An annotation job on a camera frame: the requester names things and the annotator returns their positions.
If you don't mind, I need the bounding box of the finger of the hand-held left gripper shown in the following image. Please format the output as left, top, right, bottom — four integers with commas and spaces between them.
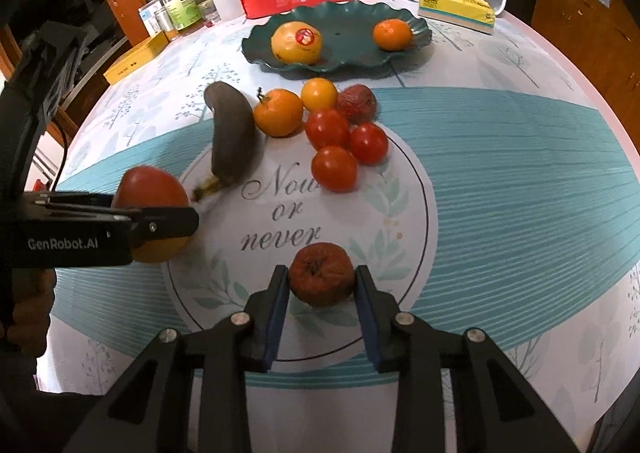
112, 206, 200, 247
47, 192, 117, 209

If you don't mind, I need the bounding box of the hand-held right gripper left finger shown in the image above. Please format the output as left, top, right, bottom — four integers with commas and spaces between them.
65, 265, 291, 453

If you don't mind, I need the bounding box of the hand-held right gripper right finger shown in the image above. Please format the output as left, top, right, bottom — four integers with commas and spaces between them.
354, 265, 581, 453

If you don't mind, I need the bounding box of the red yellow apple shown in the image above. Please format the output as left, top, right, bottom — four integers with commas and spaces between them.
111, 166, 192, 264

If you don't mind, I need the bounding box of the wrinkled brown passion fruit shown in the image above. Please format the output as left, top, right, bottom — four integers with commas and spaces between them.
288, 243, 356, 308

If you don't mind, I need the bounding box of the dark overripe banana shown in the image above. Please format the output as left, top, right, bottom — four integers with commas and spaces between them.
192, 82, 266, 204

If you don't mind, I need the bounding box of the red tomato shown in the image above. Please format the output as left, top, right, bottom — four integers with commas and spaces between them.
311, 146, 359, 193
349, 122, 390, 166
305, 108, 352, 151

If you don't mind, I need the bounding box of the tangerine with stem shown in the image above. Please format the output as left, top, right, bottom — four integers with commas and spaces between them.
252, 87, 305, 138

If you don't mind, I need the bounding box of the small yellow orange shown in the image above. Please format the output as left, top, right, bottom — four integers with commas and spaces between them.
301, 77, 339, 113

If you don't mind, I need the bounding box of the wrinkled red passion fruit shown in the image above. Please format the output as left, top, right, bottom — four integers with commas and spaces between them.
337, 84, 378, 125

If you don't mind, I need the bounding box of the dark green wavy plate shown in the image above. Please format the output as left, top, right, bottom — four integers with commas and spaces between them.
241, 0, 433, 80

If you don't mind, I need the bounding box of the person's left hand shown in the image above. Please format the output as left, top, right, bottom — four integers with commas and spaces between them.
7, 269, 57, 360

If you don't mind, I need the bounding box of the flat yellow box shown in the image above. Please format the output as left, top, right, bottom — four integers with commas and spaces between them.
102, 33, 171, 86

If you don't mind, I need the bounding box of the small glass jar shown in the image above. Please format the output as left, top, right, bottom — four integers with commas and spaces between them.
155, 6, 182, 42

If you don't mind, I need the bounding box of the small white carton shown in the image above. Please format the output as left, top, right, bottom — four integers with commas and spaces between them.
137, 0, 166, 36

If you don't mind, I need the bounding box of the teal printed tablecloth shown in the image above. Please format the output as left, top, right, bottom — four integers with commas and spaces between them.
50, 0, 640, 434

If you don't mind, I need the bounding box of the glass bottle with green label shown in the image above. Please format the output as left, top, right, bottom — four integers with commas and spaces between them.
160, 0, 201, 34

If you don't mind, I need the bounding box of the yellow orange with red sticker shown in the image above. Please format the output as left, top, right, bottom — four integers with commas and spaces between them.
271, 20, 323, 66

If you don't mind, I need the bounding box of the orange tangerine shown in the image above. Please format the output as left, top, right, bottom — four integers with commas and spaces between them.
373, 19, 414, 51

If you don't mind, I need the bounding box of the yellow tissue box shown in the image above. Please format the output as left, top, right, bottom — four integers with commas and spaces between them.
417, 0, 497, 36

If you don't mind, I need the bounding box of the wooden cabinet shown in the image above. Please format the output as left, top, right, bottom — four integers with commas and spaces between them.
530, 0, 640, 154

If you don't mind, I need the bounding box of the black cable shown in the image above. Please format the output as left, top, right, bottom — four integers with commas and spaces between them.
50, 108, 70, 191

